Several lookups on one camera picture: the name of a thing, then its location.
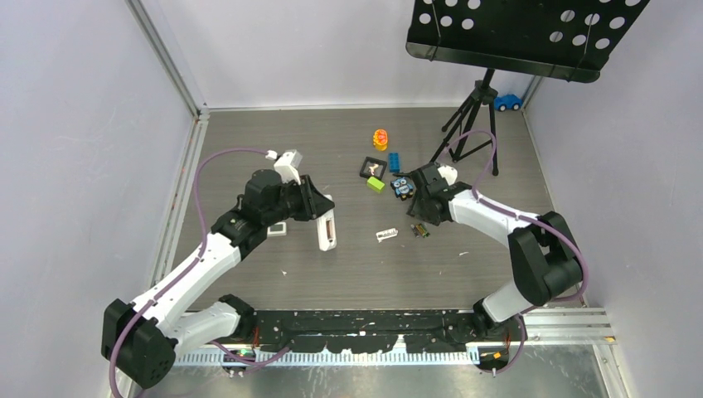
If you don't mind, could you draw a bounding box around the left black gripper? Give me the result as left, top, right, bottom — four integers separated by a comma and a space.
264, 175, 333, 227

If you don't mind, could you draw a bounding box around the gold green battery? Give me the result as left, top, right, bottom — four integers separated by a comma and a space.
416, 223, 429, 238

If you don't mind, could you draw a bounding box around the white remote control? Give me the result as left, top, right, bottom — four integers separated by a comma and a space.
267, 221, 288, 237
316, 194, 337, 251

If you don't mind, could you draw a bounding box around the white battery cover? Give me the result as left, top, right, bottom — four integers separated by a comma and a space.
376, 228, 399, 242

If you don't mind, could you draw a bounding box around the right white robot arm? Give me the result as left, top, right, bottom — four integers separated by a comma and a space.
407, 163, 588, 341

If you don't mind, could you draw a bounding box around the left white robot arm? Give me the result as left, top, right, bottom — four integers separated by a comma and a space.
101, 169, 336, 390

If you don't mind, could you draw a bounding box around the blue owl toy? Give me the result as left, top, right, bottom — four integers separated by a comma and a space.
390, 177, 415, 201

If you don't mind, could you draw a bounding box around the green block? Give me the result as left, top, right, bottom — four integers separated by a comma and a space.
366, 177, 385, 193

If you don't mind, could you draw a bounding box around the blue toy brick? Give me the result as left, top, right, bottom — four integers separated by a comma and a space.
388, 152, 401, 173

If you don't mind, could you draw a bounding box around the orange yellow toy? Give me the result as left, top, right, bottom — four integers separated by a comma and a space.
372, 129, 389, 152

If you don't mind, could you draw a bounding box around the blue toy car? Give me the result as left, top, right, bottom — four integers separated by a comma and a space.
493, 94, 523, 112

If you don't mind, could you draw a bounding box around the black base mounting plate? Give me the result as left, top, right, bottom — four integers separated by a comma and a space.
216, 309, 526, 370

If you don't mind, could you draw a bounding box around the black perforated music stand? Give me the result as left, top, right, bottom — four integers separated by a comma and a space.
405, 0, 648, 161

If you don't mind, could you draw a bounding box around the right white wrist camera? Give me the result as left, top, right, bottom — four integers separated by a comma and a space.
438, 165, 458, 186

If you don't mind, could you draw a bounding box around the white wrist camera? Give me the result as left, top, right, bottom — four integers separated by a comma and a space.
274, 149, 303, 184
438, 165, 458, 186

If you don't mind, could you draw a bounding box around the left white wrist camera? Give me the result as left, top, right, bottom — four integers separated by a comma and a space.
274, 149, 303, 184

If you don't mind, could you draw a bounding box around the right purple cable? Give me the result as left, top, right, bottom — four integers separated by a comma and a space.
437, 129, 591, 304

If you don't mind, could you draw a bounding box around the purple cable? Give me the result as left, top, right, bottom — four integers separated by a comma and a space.
437, 129, 591, 304
109, 147, 278, 398

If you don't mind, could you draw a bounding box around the black square frame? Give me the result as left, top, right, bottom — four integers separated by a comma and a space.
359, 157, 388, 180

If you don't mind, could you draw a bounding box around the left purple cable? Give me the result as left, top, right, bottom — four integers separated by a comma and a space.
109, 147, 278, 398

